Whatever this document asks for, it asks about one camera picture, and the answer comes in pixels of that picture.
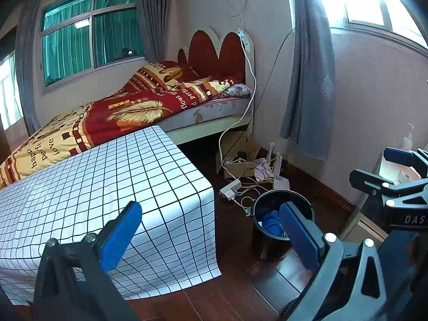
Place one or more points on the white cabinet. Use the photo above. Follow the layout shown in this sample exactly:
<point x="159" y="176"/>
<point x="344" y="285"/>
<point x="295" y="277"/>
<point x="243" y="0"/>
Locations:
<point x="364" y="227"/>

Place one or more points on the white router with antennas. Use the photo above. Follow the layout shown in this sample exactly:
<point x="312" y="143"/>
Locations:
<point x="281" y="184"/>

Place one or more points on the bright window with grey frame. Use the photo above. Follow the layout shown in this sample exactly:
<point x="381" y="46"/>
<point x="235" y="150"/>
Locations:
<point x="361" y="3"/>

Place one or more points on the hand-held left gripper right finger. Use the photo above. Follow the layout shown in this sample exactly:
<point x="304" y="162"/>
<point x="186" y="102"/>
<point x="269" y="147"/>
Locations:
<point x="297" y="237"/>

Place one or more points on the red and yellow printed blanket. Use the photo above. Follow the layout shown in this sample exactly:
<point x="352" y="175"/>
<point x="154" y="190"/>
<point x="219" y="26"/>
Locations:
<point x="110" y="117"/>

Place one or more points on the white pump bottle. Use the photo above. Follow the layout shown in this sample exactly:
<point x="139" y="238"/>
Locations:
<point x="408" y="138"/>

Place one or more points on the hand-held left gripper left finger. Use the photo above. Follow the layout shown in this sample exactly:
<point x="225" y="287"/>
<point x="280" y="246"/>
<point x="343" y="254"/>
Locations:
<point x="123" y="234"/>

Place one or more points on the grey patterned curtain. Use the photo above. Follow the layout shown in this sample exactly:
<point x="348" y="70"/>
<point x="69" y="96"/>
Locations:
<point x="311" y="90"/>

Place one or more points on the white floor power strip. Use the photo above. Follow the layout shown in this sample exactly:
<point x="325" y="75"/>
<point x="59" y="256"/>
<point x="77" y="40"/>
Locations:
<point x="230" y="189"/>

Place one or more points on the black trash bin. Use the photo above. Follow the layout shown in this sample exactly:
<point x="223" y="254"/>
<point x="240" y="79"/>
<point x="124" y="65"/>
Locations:
<point x="264" y="244"/>

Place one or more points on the bed with red heart headboard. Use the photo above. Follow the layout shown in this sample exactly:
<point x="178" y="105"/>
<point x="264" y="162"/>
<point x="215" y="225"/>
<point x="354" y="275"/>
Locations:
<point x="207" y="45"/>

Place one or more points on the large window with green curtain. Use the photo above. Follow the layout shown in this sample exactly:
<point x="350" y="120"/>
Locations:
<point x="70" y="46"/>

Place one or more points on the brown cardboard box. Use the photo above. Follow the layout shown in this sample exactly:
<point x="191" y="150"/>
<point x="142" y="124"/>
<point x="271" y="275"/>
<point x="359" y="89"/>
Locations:
<point x="239" y="169"/>

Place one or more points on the black power adapter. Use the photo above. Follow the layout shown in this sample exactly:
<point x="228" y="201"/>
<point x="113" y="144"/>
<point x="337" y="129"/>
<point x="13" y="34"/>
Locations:
<point x="241" y="155"/>

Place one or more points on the blue cloth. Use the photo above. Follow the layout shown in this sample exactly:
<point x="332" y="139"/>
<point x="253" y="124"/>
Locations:
<point x="272" y="224"/>

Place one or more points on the white power strip on headboard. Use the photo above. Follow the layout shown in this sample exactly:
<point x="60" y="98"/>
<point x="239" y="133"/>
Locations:
<point x="244" y="38"/>

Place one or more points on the floral pillow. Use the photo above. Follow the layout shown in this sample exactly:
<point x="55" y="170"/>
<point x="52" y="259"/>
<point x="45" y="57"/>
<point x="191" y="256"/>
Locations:
<point x="239" y="89"/>

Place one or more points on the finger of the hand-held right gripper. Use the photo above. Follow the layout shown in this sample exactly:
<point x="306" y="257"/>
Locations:
<point x="398" y="155"/>
<point x="364" y="177"/>

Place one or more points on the narrow bright window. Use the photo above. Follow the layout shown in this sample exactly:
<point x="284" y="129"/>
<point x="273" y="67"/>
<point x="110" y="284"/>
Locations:
<point x="8" y="97"/>

